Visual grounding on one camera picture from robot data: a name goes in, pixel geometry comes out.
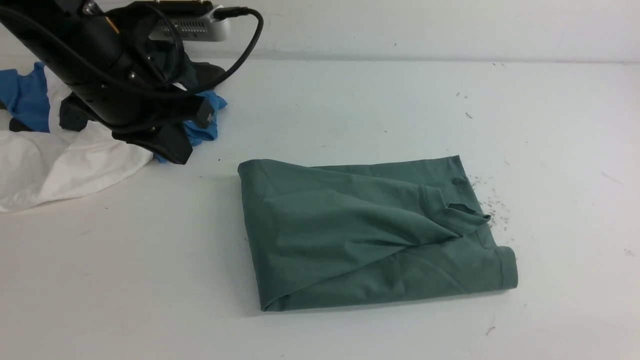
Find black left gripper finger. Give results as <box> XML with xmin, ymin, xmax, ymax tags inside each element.
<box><xmin>112</xmin><ymin>123</ymin><xmax>194</xmax><ymax>165</ymax></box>

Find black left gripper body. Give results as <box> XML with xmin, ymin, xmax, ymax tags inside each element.
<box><xmin>30</xmin><ymin>10</ymin><xmax>217</xmax><ymax>135</ymax></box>

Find green long-sleeve shirt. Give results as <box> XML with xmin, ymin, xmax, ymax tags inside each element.
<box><xmin>237</xmin><ymin>156</ymin><xmax>519</xmax><ymax>312</ymax></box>

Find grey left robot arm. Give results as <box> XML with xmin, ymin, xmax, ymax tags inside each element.
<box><xmin>1</xmin><ymin>0</ymin><xmax>226</xmax><ymax>165</ymax></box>

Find blue crumpled shirt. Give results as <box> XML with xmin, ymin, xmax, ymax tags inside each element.
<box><xmin>0</xmin><ymin>62</ymin><xmax>227</xmax><ymax>147</ymax></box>

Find white crumpled shirt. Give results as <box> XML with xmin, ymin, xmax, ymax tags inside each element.
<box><xmin>0</xmin><ymin>80</ymin><xmax>156</xmax><ymax>215</ymax></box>

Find dark grey crumpled garment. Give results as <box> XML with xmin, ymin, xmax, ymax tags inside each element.
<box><xmin>58</xmin><ymin>41</ymin><xmax>225</xmax><ymax>132</ymax></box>

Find black camera cable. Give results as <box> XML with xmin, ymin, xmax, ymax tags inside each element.
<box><xmin>0</xmin><ymin>5</ymin><xmax>265</xmax><ymax>100</ymax></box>

